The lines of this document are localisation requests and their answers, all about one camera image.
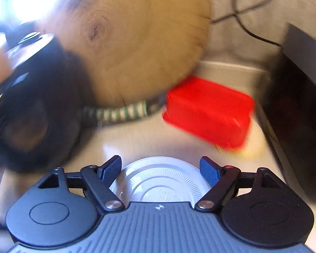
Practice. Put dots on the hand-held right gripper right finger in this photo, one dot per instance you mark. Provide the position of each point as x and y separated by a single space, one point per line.
210 171

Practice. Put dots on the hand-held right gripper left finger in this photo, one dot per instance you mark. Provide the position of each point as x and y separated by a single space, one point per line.
111 171

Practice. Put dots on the white paper bowl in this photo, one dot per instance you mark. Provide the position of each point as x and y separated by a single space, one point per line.
158 179

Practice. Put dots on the striped cloth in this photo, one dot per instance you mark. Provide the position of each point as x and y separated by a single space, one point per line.
121 112

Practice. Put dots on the red plastic container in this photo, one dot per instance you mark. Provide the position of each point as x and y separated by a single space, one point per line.
210 110

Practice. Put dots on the black and gold rice cooker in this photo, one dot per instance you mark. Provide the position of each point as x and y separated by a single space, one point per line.
34 105

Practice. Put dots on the black kitchen appliance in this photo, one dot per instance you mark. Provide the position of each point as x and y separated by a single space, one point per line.
302 110

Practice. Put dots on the round wooden cutting board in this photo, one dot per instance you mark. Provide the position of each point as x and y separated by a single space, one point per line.
126 37

